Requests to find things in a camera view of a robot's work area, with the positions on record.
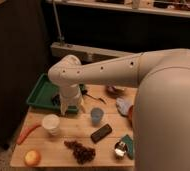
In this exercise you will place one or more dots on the grey crumpled cloth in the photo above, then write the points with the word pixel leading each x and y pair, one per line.
pixel 123 106

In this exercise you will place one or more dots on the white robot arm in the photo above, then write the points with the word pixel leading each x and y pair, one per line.
pixel 161 113

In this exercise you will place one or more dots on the green sponge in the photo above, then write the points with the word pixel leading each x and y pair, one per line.
pixel 129 143

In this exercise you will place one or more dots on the small metal cup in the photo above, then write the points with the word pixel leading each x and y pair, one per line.
pixel 120 149

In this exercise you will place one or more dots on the purple bowl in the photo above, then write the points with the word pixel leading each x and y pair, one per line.
pixel 115 90

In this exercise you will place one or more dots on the yellow red apple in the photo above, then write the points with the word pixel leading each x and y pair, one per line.
pixel 32 158

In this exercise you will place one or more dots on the orange carrot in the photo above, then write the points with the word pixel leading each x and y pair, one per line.
pixel 25 133

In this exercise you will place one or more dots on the bunch of dark grapes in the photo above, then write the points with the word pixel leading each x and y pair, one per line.
pixel 81 153

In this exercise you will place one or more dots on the dark brown rectangular block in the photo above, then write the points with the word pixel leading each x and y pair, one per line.
pixel 101 133

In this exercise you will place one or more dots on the green plastic tray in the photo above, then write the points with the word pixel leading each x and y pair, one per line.
pixel 44 95

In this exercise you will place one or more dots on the orange red bowl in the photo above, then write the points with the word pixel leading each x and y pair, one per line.
pixel 130 114

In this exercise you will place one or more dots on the white plastic cup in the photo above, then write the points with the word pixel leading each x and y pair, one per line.
pixel 51 124

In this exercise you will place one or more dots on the wooden beam rail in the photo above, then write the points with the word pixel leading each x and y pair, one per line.
pixel 85 53

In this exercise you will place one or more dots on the metal pole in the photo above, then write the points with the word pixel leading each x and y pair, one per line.
pixel 60 36

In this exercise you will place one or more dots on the blue plastic cup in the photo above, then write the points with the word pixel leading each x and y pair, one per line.
pixel 96 115

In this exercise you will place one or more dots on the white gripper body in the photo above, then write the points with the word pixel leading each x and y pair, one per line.
pixel 70 95

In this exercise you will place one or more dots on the wooden shelf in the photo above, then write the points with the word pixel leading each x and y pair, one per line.
pixel 139 6

